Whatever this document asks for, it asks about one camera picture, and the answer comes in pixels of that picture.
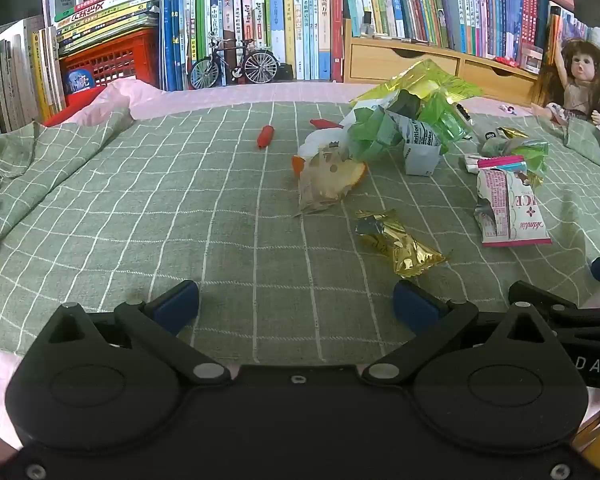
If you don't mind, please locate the red plastic crate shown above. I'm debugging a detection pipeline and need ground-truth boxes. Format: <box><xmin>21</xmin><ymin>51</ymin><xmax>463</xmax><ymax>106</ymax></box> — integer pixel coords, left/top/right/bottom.
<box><xmin>58</xmin><ymin>26</ymin><xmax>161</xmax><ymax>92</ymax></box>

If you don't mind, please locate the green wrapper with white label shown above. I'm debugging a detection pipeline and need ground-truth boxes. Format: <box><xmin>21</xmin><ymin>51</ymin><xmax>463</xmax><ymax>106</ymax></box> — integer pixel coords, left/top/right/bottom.
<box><xmin>347</xmin><ymin>95</ymin><xmax>474</xmax><ymax>177</ymax></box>

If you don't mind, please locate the pink and white snack packet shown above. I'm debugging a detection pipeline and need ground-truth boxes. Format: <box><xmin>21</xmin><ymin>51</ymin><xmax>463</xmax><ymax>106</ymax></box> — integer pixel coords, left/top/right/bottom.
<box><xmin>474</xmin><ymin>167</ymin><xmax>553</xmax><ymax>247</ymax></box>

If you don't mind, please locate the green checked blanket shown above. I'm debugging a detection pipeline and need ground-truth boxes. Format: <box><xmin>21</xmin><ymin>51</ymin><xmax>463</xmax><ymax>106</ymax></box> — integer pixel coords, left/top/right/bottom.
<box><xmin>0</xmin><ymin>95</ymin><xmax>600</xmax><ymax>366</ymax></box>

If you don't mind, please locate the doll with brown hair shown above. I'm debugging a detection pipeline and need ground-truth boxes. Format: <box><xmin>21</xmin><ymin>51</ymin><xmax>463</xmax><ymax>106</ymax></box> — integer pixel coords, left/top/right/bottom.
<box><xmin>531</xmin><ymin>37</ymin><xmax>600</xmax><ymax>134</ymax></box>

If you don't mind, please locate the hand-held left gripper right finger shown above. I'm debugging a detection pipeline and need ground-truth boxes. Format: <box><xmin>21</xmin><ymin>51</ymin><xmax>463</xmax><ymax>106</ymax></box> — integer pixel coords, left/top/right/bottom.
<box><xmin>362</xmin><ymin>280</ymin><xmax>561</xmax><ymax>386</ymax></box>

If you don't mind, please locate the pink bed sheet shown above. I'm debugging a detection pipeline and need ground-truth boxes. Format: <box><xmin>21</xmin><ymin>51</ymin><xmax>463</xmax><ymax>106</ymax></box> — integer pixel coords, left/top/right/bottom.
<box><xmin>0</xmin><ymin>77</ymin><xmax>548</xmax><ymax>453</ymax></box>

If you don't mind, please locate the row of blue-green upright books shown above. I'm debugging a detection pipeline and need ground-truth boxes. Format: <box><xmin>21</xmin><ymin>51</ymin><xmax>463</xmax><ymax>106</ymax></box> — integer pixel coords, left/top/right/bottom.
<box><xmin>158</xmin><ymin>0</ymin><xmax>346</xmax><ymax>92</ymax></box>

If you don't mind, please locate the pink striped flat wrapper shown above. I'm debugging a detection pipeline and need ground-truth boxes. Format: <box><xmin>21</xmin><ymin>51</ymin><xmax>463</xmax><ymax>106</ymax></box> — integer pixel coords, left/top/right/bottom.
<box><xmin>463</xmin><ymin>155</ymin><xmax>529</xmax><ymax>176</ymax></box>

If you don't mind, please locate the white plastic wrapper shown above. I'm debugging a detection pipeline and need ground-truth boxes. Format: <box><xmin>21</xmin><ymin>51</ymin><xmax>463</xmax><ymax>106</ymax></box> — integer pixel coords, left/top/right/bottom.
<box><xmin>299</xmin><ymin>110</ymin><xmax>363</xmax><ymax>161</ymax></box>

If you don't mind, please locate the row of books on organizer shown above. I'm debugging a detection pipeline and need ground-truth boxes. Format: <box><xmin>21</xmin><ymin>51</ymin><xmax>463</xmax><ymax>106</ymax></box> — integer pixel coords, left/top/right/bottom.
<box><xmin>340</xmin><ymin>0</ymin><xmax>552</xmax><ymax>62</ymax></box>

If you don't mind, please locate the row of pale upright books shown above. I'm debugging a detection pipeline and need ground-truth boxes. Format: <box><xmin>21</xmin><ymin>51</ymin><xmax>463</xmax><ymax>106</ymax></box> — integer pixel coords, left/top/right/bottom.
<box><xmin>0</xmin><ymin>14</ymin><xmax>67</xmax><ymax>142</ymax></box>

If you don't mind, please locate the orange and brown wrapper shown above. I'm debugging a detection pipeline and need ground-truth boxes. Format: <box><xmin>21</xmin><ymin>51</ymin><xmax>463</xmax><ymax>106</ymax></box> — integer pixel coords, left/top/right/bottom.
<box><xmin>291</xmin><ymin>147</ymin><xmax>369</xmax><ymax>218</ymax></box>

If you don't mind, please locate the small green wrapper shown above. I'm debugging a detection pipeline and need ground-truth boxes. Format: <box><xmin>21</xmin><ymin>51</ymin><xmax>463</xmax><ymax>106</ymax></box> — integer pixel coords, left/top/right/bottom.
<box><xmin>516</xmin><ymin>139</ymin><xmax>551</xmax><ymax>187</ymax></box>

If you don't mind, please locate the yellow-green cellophane wrapper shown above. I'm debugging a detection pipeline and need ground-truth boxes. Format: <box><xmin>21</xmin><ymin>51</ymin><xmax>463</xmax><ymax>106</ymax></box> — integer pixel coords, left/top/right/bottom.
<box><xmin>350</xmin><ymin>59</ymin><xmax>485</xmax><ymax>111</ymax></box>

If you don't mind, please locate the gold foil wrapper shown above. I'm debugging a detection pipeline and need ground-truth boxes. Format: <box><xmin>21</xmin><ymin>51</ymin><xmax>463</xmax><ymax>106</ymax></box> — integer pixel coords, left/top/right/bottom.
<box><xmin>355</xmin><ymin>209</ymin><xmax>448</xmax><ymax>280</ymax></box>

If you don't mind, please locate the grey and gold wrapper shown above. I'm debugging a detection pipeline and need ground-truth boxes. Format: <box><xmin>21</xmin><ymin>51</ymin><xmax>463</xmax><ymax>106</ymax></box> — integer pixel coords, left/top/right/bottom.
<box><xmin>480</xmin><ymin>127</ymin><xmax>531</xmax><ymax>158</ymax></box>

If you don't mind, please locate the stack of books on crate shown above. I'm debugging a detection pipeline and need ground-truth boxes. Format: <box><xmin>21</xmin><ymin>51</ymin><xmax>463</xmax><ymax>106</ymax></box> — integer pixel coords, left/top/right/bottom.
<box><xmin>54</xmin><ymin>0</ymin><xmax>161</xmax><ymax>57</ymax></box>

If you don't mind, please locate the model bicycle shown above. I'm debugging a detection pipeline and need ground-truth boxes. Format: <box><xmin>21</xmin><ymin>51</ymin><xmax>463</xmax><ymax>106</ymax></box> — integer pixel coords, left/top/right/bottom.
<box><xmin>188</xmin><ymin>34</ymin><xmax>280</xmax><ymax>90</ymax></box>

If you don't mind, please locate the wooden drawer organizer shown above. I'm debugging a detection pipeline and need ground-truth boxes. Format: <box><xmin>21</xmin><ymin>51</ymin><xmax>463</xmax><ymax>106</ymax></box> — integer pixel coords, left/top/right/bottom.
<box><xmin>342</xmin><ymin>18</ymin><xmax>542</xmax><ymax>109</ymax></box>

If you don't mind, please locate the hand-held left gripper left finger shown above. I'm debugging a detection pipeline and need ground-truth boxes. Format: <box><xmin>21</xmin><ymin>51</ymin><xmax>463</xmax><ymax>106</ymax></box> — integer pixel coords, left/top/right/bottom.
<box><xmin>47</xmin><ymin>280</ymin><xmax>231</xmax><ymax>386</ymax></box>

